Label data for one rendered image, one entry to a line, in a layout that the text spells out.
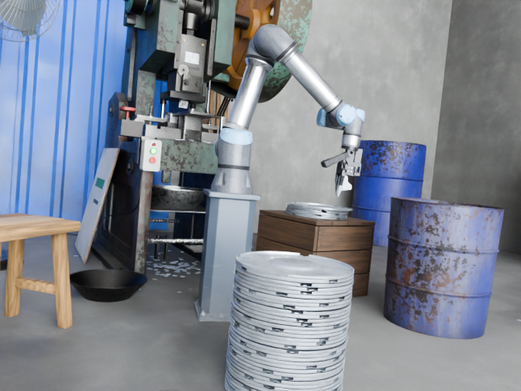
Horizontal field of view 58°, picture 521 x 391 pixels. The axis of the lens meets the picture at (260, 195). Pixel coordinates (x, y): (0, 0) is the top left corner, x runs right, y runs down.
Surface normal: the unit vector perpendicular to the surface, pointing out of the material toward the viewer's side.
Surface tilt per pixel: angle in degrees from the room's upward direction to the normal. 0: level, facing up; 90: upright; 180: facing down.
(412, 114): 90
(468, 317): 92
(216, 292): 90
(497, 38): 90
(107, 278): 49
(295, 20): 101
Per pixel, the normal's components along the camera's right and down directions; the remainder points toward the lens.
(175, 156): 0.49, 0.09
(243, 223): 0.22, 0.07
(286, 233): -0.79, -0.04
